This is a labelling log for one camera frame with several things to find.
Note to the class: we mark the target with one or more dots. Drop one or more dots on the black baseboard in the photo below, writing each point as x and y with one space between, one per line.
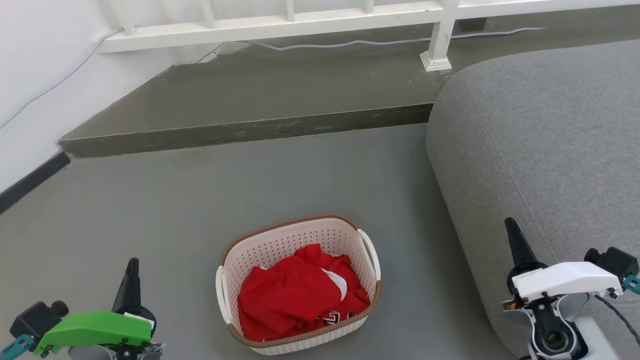
30 182

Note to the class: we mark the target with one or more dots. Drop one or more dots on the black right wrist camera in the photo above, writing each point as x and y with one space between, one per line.
617 261

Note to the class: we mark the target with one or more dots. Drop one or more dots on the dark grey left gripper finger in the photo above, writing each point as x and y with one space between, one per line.
130 290

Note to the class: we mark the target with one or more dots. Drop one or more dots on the cream perforated laundry basket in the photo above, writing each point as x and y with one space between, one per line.
290 240

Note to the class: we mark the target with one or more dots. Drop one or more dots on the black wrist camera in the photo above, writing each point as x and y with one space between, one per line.
35 317
617 261

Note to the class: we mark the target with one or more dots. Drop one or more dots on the red clothing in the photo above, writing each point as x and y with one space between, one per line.
290 295

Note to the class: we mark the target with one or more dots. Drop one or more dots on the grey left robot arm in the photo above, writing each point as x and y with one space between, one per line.
100 352

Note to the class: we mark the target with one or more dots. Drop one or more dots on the grey fabric sofa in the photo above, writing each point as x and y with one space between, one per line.
530 130

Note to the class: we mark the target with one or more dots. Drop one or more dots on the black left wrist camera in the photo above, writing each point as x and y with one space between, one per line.
35 317

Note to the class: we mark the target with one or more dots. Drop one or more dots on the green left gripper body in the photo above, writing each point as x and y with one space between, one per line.
95 327

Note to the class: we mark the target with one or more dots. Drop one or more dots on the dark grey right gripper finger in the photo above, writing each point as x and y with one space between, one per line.
520 250

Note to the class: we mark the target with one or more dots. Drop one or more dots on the white railing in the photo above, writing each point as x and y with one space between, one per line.
270 25

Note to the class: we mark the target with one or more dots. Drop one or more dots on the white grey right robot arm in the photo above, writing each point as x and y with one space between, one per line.
555 335

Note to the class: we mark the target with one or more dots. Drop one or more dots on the raised concrete step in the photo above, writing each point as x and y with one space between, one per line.
240 100

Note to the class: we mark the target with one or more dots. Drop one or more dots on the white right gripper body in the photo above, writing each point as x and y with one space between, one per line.
565 280

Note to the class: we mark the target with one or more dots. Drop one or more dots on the teal right camera plug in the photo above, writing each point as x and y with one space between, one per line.
633 284

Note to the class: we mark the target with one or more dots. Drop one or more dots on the teal camera plug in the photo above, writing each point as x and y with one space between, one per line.
633 284
15 345

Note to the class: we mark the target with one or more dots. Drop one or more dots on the teal left camera plug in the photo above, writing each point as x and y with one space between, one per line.
15 345

